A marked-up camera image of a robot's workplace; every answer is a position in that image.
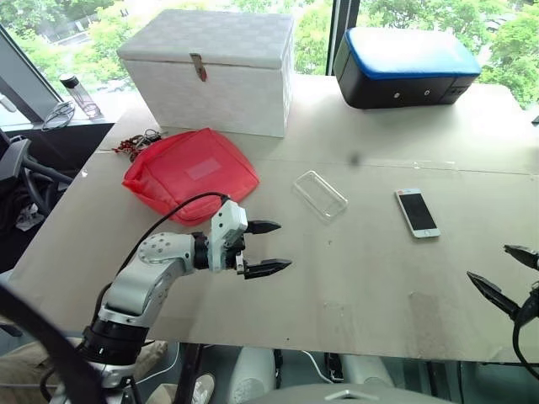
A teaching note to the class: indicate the black eyeglasses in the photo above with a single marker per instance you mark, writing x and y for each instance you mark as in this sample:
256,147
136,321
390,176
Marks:
59,114

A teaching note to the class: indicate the dark window frame pillar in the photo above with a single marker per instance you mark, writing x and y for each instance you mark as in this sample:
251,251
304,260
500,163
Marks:
342,38

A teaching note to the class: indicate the grey rounded robot torso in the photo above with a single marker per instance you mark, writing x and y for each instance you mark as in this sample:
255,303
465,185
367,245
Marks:
349,395

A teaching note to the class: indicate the beige shoe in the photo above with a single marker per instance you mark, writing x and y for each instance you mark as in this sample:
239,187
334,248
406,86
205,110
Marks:
204,387

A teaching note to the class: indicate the beige trousers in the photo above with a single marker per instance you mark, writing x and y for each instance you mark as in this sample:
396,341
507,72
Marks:
25,364

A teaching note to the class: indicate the red fabric pouch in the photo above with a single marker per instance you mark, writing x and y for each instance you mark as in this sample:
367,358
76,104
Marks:
189,172

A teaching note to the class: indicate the black office chair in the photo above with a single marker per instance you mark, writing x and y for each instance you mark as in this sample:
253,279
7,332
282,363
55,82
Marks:
17,160

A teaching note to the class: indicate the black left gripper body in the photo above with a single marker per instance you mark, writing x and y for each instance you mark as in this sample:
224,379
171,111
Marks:
235,257

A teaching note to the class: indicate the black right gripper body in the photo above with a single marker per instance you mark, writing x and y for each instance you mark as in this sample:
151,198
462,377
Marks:
534,309

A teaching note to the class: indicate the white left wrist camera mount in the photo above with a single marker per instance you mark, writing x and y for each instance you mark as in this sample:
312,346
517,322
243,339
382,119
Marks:
225,223

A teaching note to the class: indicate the clear plastic phone case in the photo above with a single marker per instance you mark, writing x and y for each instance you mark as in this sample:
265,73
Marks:
322,198

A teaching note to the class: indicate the clear water bottle black cap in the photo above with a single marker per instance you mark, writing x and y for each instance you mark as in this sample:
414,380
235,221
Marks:
82,99

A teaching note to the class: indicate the white smartphone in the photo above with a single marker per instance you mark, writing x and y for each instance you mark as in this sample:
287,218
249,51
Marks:
417,214

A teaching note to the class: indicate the white rounded robot leg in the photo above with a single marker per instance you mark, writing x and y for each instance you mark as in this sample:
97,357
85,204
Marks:
252,374
366,370

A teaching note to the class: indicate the black box with blue lid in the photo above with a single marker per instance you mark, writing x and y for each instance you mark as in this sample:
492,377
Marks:
391,84

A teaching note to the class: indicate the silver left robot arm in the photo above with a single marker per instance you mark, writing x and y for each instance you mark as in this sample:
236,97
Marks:
135,286

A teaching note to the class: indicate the white woven box with latch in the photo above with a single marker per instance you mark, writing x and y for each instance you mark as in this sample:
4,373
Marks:
210,92

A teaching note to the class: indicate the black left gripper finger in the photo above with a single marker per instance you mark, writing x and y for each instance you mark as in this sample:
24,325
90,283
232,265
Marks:
265,268
263,227

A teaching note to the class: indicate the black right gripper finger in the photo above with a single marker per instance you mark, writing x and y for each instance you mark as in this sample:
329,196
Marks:
494,295
524,254

